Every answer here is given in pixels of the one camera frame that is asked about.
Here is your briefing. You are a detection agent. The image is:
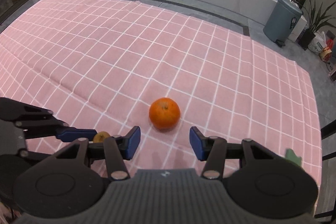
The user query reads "potted long-leaf plant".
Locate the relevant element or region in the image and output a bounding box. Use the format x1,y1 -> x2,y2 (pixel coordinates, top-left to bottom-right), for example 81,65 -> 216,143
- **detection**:
298,0 -> 335,50

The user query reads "pink checked tablecloth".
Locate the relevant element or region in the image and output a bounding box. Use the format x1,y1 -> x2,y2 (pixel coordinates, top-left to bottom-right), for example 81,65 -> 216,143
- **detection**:
1,0 -> 322,182

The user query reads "white plastic bag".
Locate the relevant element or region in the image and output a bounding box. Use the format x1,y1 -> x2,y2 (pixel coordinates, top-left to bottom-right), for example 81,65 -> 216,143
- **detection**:
308,31 -> 327,55

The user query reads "brown kiwi front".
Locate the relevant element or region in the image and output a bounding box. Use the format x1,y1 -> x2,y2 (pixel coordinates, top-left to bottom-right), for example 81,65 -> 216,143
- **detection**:
93,131 -> 110,143

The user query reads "far orange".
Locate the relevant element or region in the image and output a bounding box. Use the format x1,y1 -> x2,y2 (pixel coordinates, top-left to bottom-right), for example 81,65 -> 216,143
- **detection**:
149,97 -> 181,130

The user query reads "grey pedal trash bin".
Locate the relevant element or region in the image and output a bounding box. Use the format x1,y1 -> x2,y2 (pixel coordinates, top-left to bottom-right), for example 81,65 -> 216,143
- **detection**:
263,0 -> 303,48

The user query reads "green colander bowl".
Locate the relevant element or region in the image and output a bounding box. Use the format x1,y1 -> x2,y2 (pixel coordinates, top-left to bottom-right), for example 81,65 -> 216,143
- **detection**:
284,148 -> 302,167

